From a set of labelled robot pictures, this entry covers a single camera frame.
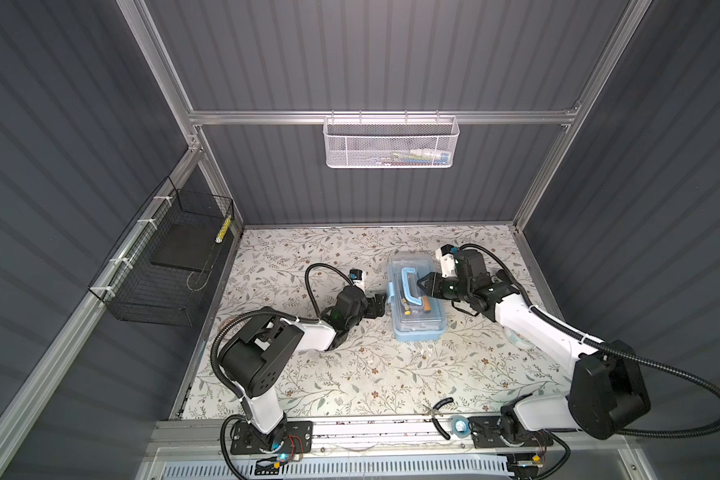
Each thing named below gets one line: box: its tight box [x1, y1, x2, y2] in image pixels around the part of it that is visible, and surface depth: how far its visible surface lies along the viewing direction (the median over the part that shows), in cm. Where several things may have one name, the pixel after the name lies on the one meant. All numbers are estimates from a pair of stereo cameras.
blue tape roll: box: [450, 415, 471, 438], surface depth 76 cm
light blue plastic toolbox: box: [387, 251, 447, 342], surface depth 88 cm
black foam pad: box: [150, 223, 220, 272], surface depth 80 cm
